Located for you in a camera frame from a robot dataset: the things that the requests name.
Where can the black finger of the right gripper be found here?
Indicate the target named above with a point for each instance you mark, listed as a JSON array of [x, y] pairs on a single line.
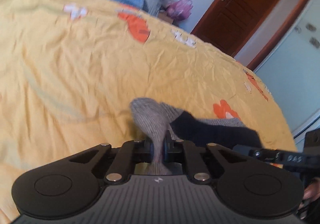
[[260, 154]]

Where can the yellow carrot print bedsheet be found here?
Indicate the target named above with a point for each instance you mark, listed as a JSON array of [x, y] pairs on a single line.
[[70, 68]]

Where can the grey and navy knit sweater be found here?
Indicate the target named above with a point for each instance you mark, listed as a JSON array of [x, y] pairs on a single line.
[[157, 119]]

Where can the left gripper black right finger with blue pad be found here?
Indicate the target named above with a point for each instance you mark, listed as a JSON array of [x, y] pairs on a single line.
[[245, 185]]

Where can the frosted glass wardrobe door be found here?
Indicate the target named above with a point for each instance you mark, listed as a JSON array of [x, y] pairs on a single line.
[[291, 71]]

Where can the brown wooden door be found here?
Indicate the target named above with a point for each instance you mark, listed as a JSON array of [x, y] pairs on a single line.
[[229, 24]]

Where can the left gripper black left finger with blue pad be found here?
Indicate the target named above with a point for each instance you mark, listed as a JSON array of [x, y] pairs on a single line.
[[69, 186]]

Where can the pink plastic bag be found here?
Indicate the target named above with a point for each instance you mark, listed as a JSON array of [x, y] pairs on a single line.
[[180, 10]]

